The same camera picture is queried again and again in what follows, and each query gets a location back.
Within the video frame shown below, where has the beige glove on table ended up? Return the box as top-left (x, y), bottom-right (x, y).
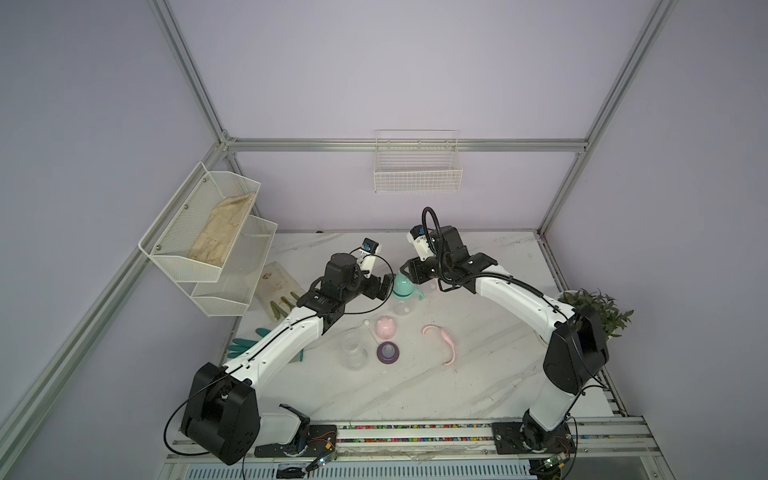
top-left (254, 262), bottom-right (306, 322)

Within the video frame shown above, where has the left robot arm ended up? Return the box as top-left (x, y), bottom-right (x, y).
top-left (179, 253), bottom-right (395, 465)

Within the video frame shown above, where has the purple nipple collar front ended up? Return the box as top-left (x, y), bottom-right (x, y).
top-left (376, 341), bottom-right (400, 365)

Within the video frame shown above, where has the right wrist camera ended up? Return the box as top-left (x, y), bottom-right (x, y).
top-left (407, 225), bottom-right (435, 261)

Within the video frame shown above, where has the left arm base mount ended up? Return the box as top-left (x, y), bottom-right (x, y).
top-left (253, 403), bottom-right (338, 458)

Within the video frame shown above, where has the aluminium front rail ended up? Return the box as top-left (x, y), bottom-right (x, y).
top-left (164, 416), bottom-right (661, 466)

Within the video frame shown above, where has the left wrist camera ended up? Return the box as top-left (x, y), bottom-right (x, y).
top-left (356, 238), bottom-right (380, 278)

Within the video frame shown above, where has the clear baby bottle left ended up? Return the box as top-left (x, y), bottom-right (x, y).
top-left (339, 331), bottom-right (368, 371)

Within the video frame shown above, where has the white mesh shelf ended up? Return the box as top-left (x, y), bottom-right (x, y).
top-left (191, 215), bottom-right (278, 317)
top-left (138, 163), bottom-right (261, 283)

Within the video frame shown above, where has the white mesh upper shelf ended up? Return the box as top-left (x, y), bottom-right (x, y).
top-left (138, 163), bottom-right (261, 283)

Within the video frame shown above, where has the green rubber glove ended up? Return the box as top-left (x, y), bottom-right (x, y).
top-left (226, 326), bottom-right (305, 364)

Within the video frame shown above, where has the teal bottle cap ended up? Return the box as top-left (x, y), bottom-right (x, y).
top-left (392, 272), bottom-right (417, 299)

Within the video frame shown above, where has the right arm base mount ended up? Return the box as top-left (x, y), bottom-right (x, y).
top-left (491, 413), bottom-right (576, 455)

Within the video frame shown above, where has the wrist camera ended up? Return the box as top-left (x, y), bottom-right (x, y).
top-left (356, 238), bottom-right (380, 278)
top-left (407, 225), bottom-right (435, 261)

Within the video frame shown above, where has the pink handle ring centre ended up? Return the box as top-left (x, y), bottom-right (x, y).
top-left (421, 325), bottom-right (457, 368)

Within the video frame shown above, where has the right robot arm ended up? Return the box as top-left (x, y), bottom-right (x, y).
top-left (400, 207), bottom-right (609, 435)

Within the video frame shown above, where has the pink bottle cap centre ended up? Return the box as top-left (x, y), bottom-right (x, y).
top-left (374, 317), bottom-right (397, 341)

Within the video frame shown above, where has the white wire wall basket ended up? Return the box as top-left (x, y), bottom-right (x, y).
top-left (373, 129), bottom-right (463, 194)

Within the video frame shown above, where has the beige cloth glove in shelf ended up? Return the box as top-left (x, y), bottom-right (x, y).
top-left (188, 193), bottom-right (256, 267)

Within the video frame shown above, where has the potted green plant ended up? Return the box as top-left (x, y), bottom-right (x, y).
top-left (557, 289), bottom-right (634, 339)

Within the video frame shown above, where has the white mesh lower shelf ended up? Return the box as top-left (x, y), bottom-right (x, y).
top-left (191, 215), bottom-right (278, 317)

